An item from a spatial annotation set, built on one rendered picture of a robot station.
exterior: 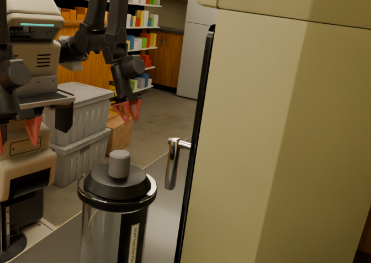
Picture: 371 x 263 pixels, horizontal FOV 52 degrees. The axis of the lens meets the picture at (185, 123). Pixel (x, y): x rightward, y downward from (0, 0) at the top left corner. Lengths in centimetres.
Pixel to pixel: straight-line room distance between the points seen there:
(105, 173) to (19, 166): 96
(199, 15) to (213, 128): 524
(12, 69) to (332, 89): 76
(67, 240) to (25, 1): 81
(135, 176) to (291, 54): 26
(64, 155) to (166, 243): 208
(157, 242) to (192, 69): 508
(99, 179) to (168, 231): 37
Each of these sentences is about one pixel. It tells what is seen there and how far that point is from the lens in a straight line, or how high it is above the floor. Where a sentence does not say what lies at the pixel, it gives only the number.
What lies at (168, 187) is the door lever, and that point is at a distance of 63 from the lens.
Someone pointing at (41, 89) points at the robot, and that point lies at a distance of 144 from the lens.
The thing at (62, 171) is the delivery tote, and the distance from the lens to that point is 291.
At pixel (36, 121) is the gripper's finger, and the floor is 106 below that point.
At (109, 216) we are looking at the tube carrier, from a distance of 51.
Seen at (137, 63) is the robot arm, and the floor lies 120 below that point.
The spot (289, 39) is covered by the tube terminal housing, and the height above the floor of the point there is 139.
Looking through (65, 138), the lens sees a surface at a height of 39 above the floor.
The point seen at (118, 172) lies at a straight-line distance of 51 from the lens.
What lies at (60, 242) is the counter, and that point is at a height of 94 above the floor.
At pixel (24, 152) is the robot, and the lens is 151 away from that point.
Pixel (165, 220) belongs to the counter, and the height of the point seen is 94.
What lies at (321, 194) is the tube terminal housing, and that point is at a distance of 58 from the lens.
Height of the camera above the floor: 141
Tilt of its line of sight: 18 degrees down
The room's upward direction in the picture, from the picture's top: 8 degrees clockwise
